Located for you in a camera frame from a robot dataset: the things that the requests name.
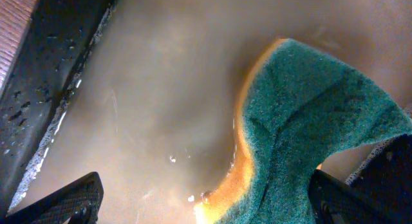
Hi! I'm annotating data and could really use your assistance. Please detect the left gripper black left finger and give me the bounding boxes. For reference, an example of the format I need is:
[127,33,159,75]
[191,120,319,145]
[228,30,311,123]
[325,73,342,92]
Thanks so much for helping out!
[1,172,104,224]

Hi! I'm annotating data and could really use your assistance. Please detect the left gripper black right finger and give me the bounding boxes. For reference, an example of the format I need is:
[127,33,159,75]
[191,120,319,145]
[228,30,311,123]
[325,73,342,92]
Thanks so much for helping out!
[308,169,396,224]

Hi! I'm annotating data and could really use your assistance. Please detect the small black water tray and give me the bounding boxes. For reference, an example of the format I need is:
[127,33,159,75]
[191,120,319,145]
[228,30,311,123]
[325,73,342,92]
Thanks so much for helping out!
[17,0,411,223]

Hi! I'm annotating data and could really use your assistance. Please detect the green yellow sponge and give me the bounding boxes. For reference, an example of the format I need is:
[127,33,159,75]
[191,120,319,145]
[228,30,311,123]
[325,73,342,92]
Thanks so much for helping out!
[194,39,411,223]

